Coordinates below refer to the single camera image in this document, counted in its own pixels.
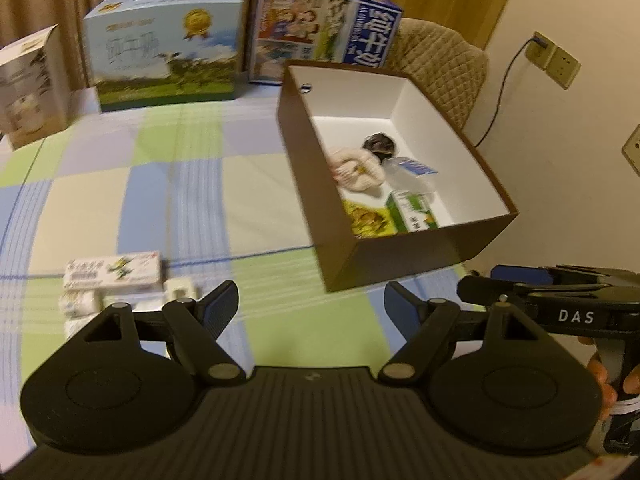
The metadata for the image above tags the person's hand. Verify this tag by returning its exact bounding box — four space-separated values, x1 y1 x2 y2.
587 351 640 420

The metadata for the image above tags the dark scrunchie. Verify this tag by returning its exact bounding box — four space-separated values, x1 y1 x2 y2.
362 132 397 164

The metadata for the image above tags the dark blue milk carton box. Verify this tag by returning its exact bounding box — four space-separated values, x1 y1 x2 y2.
248 0 402 84

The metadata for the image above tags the yellow snack packet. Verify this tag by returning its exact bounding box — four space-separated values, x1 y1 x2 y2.
342 200 397 238

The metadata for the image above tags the light blue milk carton box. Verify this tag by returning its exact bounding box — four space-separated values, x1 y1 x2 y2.
84 0 243 112

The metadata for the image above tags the wall switch at right edge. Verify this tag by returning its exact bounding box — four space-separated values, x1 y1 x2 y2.
622 125 640 176

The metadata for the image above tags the checked bed sheet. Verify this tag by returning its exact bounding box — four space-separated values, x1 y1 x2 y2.
0 84 471 461

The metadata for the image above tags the brown cardboard box white inside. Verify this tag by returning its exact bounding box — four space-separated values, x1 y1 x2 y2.
278 61 518 292

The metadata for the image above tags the dark power cable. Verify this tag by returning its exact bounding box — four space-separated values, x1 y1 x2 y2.
473 39 534 149

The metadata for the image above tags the clear plastic packet blue label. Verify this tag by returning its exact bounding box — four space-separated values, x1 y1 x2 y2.
383 157 437 194

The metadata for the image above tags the wall socket with plug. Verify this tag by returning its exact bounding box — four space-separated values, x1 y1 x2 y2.
525 32 556 70

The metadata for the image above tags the white box at left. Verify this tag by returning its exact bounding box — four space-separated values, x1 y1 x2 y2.
0 25 70 151

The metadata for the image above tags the empty wall socket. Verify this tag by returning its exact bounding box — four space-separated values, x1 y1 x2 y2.
546 47 582 90

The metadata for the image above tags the beige quilted chair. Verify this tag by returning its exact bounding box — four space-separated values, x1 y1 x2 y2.
385 18 488 129

